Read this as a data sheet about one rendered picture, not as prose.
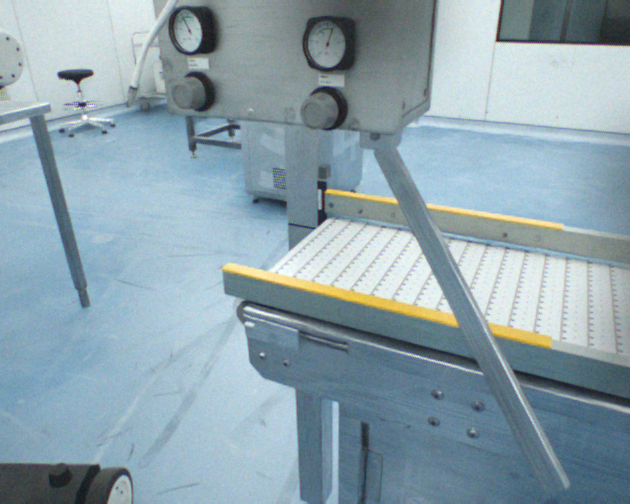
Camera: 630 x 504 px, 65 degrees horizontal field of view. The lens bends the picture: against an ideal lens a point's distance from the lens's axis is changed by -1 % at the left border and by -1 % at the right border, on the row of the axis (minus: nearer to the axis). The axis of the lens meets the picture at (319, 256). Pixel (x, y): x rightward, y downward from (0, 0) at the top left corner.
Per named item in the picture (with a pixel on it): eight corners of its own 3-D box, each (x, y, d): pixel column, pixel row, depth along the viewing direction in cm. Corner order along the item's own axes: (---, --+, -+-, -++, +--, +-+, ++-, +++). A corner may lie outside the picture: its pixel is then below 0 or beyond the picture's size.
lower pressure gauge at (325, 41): (301, 71, 37) (300, 16, 35) (310, 69, 38) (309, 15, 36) (348, 73, 35) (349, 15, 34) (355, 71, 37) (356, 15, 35)
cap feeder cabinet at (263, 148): (243, 203, 336) (234, 86, 301) (286, 179, 381) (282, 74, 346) (327, 219, 310) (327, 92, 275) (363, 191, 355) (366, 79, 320)
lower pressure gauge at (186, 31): (170, 55, 41) (163, 5, 40) (180, 53, 42) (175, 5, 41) (206, 56, 40) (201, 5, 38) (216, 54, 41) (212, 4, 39)
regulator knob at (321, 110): (293, 135, 38) (291, 76, 36) (308, 128, 40) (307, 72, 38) (334, 139, 37) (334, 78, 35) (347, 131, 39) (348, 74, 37)
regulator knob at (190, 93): (168, 114, 43) (160, 59, 41) (185, 109, 45) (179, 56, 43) (200, 117, 41) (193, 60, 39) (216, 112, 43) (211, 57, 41)
